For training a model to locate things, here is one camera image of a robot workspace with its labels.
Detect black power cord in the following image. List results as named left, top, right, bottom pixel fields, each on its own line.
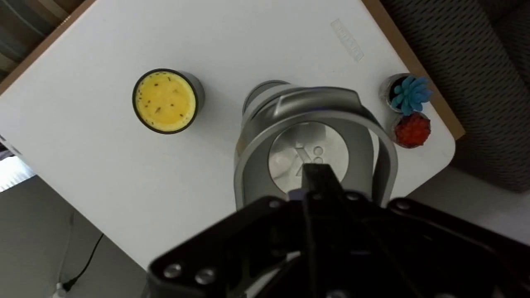
left=58, top=230, right=108, bottom=295

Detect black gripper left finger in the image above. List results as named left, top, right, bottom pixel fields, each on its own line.
left=300, top=162, right=323, bottom=207

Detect red succulent in small pot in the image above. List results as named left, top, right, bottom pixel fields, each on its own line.
left=391, top=111, right=434, bottom=151

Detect blue succulent in small pot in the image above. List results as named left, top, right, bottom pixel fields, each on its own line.
left=384, top=73, right=436, bottom=116

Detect yellow candle in dark glass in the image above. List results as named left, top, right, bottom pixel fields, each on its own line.
left=129, top=66, right=207, bottom=136

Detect grey single-serve coffeemaker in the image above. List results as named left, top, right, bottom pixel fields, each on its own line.
left=232, top=78, right=399, bottom=210

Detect white plastic table board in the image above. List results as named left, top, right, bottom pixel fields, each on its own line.
left=0, top=0, right=459, bottom=273

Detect white window blinds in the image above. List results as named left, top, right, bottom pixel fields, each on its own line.
left=0, top=134, right=42, bottom=195

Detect dark grey dotted sofa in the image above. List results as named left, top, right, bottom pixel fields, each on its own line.
left=379, top=0, right=530, bottom=195

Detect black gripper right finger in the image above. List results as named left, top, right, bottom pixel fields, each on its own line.
left=318, top=162, right=345, bottom=207

